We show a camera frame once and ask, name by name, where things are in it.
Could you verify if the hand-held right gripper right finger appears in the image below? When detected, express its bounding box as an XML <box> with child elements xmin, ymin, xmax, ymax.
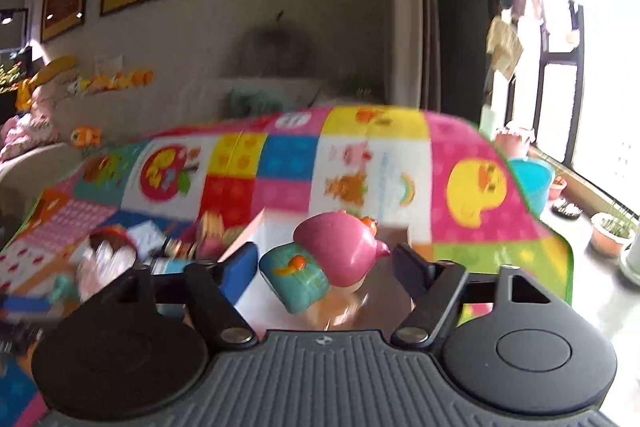
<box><xmin>390</xmin><ymin>243</ymin><xmax>551</xmax><ymax>348</ymax></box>

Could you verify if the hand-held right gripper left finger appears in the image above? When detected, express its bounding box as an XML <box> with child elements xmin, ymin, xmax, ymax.
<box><xmin>97</xmin><ymin>243</ymin><xmax>259</xmax><ymax>350</ymax></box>

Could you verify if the pink and teal toy figure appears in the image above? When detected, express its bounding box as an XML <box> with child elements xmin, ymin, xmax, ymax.
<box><xmin>258</xmin><ymin>209</ymin><xmax>392</xmax><ymax>315</ymax></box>

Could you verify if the colourful printed blanket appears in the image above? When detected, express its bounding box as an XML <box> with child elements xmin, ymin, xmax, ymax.
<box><xmin>0</xmin><ymin>104</ymin><xmax>576</xmax><ymax>427</ymax></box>

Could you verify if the white and pink blurred toy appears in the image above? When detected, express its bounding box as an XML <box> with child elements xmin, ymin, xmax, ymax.
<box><xmin>75</xmin><ymin>229</ymin><xmax>138</xmax><ymax>300</ymax></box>

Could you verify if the blue plastic basin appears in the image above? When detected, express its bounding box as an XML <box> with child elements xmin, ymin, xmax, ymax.
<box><xmin>507</xmin><ymin>157</ymin><xmax>556</xmax><ymax>218</ymax></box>

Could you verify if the pink plant pot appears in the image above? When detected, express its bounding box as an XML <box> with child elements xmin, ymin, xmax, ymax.
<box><xmin>495</xmin><ymin>122</ymin><xmax>536</xmax><ymax>160</ymax></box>

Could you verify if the dark shallow dish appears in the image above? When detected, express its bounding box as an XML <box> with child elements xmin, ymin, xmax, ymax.
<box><xmin>552</xmin><ymin>199</ymin><xmax>583</xmax><ymax>221</ymax></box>

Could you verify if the teal cloth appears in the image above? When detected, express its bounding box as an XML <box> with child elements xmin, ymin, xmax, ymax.
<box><xmin>230</xmin><ymin>88</ymin><xmax>281</xmax><ymax>115</ymax></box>

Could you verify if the beige sofa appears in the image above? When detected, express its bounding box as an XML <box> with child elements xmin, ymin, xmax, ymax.
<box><xmin>0</xmin><ymin>77</ymin><xmax>391</xmax><ymax>212</ymax></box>

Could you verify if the orange fish toy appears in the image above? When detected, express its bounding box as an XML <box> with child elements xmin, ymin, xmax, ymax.
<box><xmin>70</xmin><ymin>127</ymin><xmax>103</xmax><ymax>148</ymax></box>

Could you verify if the white plant pot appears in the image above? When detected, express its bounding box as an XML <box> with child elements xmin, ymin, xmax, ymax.
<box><xmin>620</xmin><ymin>227</ymin><xmax>640</xmax><ymax>285</ymax></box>

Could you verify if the row of yellow orange toys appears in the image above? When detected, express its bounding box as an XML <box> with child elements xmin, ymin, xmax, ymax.
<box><xmin>75</xmin><ymin>69</ymin><xmax>155</xmax><ymax>95</ymax></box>

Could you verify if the pink plush toy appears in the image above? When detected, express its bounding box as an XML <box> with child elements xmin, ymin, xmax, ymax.
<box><xmin>0</xmin><ymin>84</ymin><xmax>61</xmax><ymax>160</ymax></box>

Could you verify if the dark curtain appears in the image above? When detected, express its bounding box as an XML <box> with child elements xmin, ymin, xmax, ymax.
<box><xmin>390</xmin><ymin>0</ymin><xmax>490</xmax><ymax>114</ymax></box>

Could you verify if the yellow plush toy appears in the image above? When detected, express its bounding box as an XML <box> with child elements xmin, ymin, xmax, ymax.
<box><xmin>15</xmin><ymin>56</ymin><xmax>78</xmax><ymax>110</ymax></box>

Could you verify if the grey round wall hanging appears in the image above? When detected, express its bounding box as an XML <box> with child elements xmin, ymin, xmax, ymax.
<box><xmin>235</xmin><ymin>12</ymin><xmax>312</xmax><ymax>78</ymax></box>

